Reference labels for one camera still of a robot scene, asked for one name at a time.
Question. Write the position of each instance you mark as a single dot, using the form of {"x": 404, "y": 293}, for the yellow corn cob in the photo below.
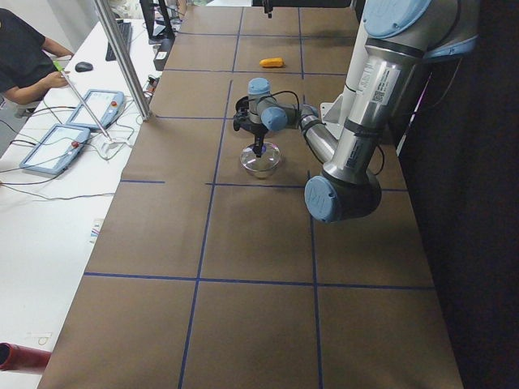
{"x": 272, "y": 63}

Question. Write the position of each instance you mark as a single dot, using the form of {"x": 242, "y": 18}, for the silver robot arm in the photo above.
{"x": 393, "y": 38}

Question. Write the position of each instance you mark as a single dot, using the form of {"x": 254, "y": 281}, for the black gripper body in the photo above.
{"x": 267, "y": 6}
{"x": 257, "y": 130}

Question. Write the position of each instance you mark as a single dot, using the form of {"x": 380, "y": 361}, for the black monitor stand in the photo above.
{"x": 157, "y": 21}

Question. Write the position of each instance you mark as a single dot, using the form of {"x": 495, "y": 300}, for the glass pot lid blue knob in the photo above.
{"x": 262, "y": 166}

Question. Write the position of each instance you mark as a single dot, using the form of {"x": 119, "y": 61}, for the teach pendant tablet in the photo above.
{"x": 56, "y": 150}
{"x": 107, "y": 106}

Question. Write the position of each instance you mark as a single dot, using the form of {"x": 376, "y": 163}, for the black computer mouse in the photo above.
{"x": 81, "y": 67}

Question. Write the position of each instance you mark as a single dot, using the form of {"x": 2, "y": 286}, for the lower teach pendant tablet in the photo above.
{"x": 56, "y": 150}

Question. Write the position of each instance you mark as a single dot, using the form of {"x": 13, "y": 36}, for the silver metal rod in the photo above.
{"x": 82, "y": 101}

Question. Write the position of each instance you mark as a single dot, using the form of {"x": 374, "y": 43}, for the aluminium frame post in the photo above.
{"x": 123, "y": 57}

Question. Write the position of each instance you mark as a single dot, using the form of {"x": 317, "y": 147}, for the upper teach pendant tablet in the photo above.
{"x": 107, "y": 106}

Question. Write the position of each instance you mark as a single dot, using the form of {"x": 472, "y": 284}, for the dark blue saucepan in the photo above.
{"x": 242, "y": 105}

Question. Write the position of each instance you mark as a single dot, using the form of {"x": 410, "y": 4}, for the person in black shirt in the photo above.
{"x": 27, "y": 72}

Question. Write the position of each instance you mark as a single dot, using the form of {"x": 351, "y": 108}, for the red cylinder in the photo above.
{"x": 23, "y": 359}

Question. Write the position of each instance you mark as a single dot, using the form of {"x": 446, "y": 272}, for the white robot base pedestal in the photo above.
{"x": 334, "y": 114}

